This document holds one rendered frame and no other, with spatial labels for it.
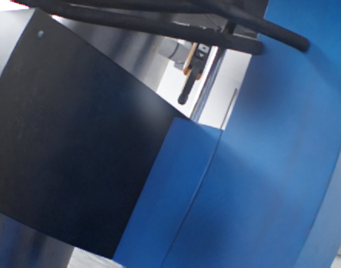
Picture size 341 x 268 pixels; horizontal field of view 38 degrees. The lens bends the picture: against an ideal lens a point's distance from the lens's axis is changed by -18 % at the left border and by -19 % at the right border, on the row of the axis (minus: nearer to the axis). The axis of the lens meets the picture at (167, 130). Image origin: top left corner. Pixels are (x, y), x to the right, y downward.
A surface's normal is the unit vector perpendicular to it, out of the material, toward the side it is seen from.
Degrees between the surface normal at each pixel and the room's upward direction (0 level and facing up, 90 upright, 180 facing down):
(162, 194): 90
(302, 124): 90
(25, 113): 90
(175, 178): 90
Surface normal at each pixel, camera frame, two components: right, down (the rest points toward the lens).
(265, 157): -0.53, -0.37
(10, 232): 0.07, -0.15
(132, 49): 0.70, 0.17
